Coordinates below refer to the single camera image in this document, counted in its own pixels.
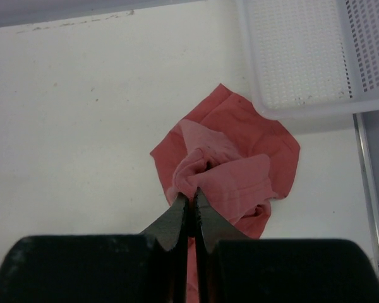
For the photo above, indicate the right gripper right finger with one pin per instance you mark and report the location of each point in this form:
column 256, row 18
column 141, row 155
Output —
column 210, row 229

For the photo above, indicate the white plastic basket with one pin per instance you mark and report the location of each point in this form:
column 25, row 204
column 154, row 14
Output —
column 311, row 58

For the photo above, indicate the salmon pink t shirt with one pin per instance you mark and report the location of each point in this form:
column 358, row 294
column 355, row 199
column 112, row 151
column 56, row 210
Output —
column 239, row 159

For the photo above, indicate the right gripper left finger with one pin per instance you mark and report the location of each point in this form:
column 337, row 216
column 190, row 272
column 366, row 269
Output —
column 165, row 255

